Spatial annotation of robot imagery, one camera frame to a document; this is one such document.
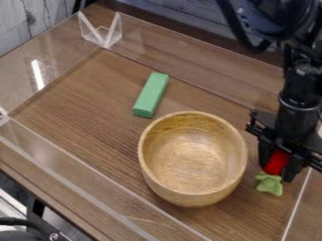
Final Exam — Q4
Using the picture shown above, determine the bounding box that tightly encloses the red plush fruit green stem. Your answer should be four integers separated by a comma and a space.
255, 150, 290, 197

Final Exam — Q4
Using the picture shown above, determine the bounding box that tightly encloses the black table leg frame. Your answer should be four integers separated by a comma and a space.
0, 197, 73, 241

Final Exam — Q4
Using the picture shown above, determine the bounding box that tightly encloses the clear acrylic front wall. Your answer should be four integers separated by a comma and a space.
0, 117, 211, 241

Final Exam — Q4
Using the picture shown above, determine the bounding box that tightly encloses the green rectangular block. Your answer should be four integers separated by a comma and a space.
132, 72, 168, 118

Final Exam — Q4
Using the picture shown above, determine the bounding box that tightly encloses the wooden bowl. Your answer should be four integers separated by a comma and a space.
137, 111, 247, 207

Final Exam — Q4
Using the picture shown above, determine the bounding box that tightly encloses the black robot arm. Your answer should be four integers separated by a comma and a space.
216, 0, 322, 183

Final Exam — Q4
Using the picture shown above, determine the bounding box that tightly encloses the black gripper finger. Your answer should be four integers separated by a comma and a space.
258, 137, 274, 168
282, 153, 304, 183

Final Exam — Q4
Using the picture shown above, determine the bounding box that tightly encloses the clear acrylic corner bracket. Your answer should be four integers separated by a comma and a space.
76, 11, 121, 49

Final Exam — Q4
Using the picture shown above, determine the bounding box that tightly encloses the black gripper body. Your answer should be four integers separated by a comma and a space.
246, 109, 322, 172

